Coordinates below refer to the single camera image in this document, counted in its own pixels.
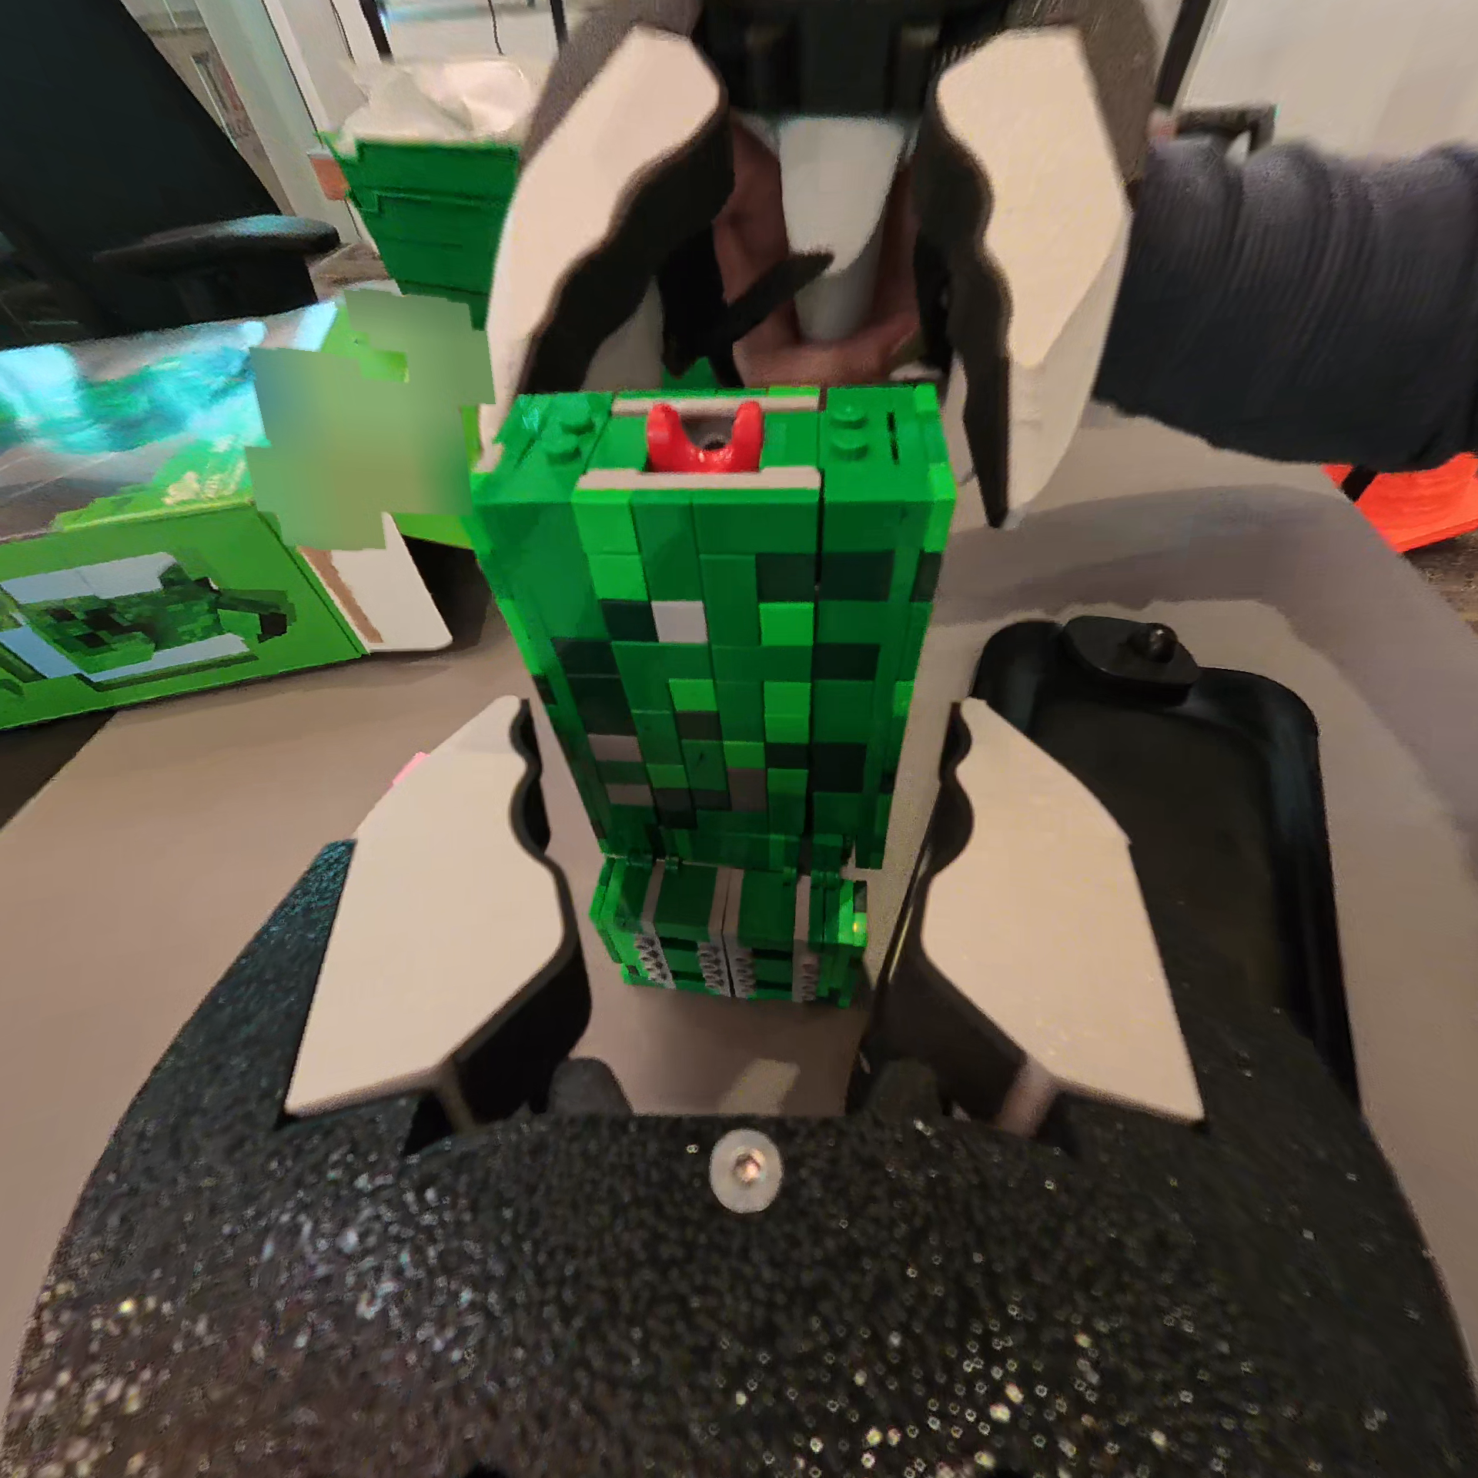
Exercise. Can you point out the black office chair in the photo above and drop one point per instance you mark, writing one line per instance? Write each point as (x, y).
(115, 114)

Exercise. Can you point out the pink lego pig figure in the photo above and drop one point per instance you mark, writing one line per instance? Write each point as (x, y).
(410, 763)

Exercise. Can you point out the green plastic storage bin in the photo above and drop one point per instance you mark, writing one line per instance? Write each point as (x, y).
(438, 218)

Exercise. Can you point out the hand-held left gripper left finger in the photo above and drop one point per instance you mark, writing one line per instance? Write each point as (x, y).
(428, 923)

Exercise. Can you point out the black tray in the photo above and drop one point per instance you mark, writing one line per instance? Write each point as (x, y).
(1223, 830)

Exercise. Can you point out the green lego set box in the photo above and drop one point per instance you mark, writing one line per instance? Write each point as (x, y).
(173, 622)

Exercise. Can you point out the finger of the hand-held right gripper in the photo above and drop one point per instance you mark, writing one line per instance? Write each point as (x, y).
(600, 184)
(1051, 207)

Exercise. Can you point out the black mount plate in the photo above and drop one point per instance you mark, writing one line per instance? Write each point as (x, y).
(1126, 663)

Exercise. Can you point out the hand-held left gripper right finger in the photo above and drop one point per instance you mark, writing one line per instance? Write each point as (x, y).
(1063, 934)

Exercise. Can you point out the person's right hand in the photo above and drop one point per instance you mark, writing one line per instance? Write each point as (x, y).
(750, 207)

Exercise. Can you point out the orange object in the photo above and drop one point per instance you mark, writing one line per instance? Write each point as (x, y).
(1432, 508)

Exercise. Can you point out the green lego creeper model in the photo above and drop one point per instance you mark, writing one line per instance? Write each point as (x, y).
(716, 645)

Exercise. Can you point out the white plastic bag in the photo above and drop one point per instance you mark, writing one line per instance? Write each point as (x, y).
(438, 103)

